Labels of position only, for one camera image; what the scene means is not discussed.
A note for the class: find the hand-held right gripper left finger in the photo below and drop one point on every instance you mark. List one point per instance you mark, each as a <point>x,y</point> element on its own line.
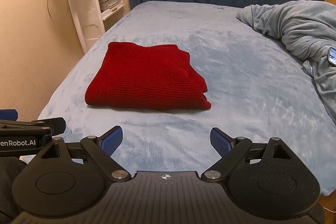
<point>113,141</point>

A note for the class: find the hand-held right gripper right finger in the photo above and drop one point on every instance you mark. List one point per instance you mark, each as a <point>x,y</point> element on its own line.
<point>220,141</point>

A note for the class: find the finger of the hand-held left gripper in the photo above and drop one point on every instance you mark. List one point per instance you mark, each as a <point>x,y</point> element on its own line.
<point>52,124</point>
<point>8,114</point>

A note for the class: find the red knitted cardigan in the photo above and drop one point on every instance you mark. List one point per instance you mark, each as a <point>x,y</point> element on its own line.
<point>147,74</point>

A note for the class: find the person's dark clothing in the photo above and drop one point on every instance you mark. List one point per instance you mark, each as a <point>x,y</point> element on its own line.
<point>9,182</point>

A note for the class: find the bed with blue fleece sheet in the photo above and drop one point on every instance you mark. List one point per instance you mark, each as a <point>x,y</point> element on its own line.
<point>236,77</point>

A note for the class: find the grey-blue fleece blanket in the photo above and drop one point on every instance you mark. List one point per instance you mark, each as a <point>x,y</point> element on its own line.
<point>294,24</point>

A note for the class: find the smartphone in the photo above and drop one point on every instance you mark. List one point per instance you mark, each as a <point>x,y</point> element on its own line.
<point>332,56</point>

